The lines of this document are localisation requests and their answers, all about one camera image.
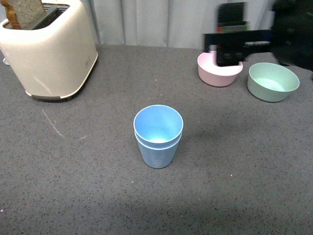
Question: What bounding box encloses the grey curtain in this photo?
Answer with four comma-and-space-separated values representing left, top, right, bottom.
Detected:
80, 0, 277, 49

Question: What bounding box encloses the bread slice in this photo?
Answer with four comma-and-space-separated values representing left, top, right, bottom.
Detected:
0, 0, 45, 29

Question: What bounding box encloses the green bowl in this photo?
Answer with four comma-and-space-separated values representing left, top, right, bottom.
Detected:
247, 63, 300, 102

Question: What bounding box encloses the pink bowl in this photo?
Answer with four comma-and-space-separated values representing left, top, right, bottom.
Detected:
197, 51, 243, 87

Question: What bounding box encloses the cream toaster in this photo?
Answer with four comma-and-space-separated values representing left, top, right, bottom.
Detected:
0, 0, 98, 100

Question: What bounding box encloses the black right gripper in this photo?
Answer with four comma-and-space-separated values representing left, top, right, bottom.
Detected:
203, 2, 271, 67

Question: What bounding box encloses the blue cup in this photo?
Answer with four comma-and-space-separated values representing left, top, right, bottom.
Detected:
134, 131, 182, 168
134, 105, 184, 148

